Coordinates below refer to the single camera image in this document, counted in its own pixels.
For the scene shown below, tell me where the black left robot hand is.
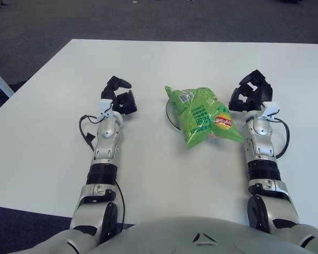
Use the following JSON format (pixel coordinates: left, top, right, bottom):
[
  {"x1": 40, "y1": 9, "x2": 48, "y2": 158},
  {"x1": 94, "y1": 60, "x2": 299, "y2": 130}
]
[{"x1": 100, "y1": 76, "x2": 138, "y2": 116}]

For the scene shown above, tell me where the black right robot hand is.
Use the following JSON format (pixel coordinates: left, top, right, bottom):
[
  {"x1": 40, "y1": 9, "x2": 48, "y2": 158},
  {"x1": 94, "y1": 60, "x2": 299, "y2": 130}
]
[{"x1": 228, "y1": 69, "x2": 273, "y2": 113}]

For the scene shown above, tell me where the green snack bag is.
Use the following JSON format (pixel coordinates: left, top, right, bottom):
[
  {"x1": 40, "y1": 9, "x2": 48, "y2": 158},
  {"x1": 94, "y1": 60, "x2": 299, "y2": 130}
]
[{"x1": 164, "y1": 85, "x2": 244, "y2": 151}]

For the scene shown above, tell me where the white plate with black rim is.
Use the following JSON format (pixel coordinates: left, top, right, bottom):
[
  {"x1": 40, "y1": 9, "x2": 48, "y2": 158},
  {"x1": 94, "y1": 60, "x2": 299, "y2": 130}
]
[{"x1": 165, "y1": 99, "x2": 183, "y2": 131}]

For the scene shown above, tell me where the white table leg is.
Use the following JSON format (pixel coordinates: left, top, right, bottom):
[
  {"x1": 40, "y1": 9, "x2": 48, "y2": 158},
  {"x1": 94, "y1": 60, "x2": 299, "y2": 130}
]
[{"x1": 0, "y1": 65, "x2": 15, "y2": 98}]

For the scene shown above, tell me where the grey robot torso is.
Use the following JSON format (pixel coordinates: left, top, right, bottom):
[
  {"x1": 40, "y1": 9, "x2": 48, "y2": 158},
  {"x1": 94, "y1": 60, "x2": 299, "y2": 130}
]
[{"x1": 23, "y1": 215, "x2": 318, "y2": 254}]

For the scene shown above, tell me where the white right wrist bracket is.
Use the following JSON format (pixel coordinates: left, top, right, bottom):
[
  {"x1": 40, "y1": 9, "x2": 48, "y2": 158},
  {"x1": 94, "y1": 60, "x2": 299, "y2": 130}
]
[{"x1": 261, "y1": 101, "x2": 281, "y2": 121}]

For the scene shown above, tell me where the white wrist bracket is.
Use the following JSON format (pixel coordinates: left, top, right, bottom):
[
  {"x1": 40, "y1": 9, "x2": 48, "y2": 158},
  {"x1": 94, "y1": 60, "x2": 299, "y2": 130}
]
[
  {"x1": 261, "y1": 101, "x2": 281, "y2": 121},
  {"x1": 98, "y1": 99, "x2": 121, "y2": 121}
]

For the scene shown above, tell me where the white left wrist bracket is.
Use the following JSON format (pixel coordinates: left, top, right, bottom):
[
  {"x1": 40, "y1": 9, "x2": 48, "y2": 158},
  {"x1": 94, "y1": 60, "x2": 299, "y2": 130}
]
[{"x1": 98, "y1": 99, "x2": 121, "y2": 121}]

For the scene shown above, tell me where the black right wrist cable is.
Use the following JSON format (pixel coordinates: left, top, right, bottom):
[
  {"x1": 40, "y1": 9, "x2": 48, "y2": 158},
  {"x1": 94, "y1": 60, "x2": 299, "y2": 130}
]
[{"x1": 274, "y1": 117, "x2": 290, "y2": 159}]

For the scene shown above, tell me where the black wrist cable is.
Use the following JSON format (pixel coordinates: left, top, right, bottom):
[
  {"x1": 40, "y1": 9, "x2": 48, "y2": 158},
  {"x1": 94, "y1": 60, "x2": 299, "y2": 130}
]
[
  {"x1": 78, "y1": 114, "x2": 103, "y2": 151},
  {"x1": 274, "y1": 117, "x2": 290, "y2": 159}
]

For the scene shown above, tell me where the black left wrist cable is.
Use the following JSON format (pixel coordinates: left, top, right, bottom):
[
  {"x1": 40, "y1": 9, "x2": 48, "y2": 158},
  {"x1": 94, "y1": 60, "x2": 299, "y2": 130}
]
[{"x1": 78, "y1": 114, "x2": 103, "y2": 151}]

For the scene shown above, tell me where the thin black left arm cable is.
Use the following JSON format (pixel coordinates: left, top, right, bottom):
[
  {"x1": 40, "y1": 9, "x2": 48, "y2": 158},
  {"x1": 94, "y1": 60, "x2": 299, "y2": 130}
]
[{"x1": 113, "y1": 181, "x2": 126, "y2": 228}]

